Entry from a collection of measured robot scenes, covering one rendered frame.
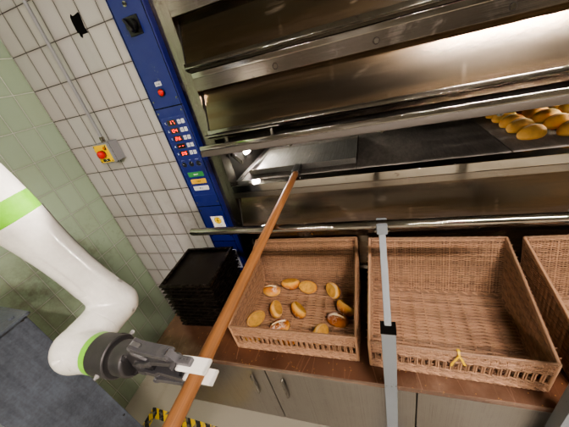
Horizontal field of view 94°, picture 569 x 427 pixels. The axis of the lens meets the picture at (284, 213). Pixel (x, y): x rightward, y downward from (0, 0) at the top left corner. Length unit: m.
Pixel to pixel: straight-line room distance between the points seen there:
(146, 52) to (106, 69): 0.26
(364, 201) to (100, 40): 1.32
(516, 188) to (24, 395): 1.80
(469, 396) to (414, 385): 0.17
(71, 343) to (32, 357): 0.38
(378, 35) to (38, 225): 1.09
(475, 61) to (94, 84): 1.54
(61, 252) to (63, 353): 0.23
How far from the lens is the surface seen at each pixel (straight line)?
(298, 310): 1.35
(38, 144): 1.86
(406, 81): 1.11
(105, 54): 1.54
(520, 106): 1.07
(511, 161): 1.30
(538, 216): 0.97
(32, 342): 1.18
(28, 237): 0.80
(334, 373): 1.24
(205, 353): 0.64
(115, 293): 0.86
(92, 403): 1.37
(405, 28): 1.11
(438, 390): 1.23
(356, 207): 1.28
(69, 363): 0.82
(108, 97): 1.59
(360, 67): 1.12
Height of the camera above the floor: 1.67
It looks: 29 degrees down
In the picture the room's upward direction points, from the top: 14 degrees counter-clockwise
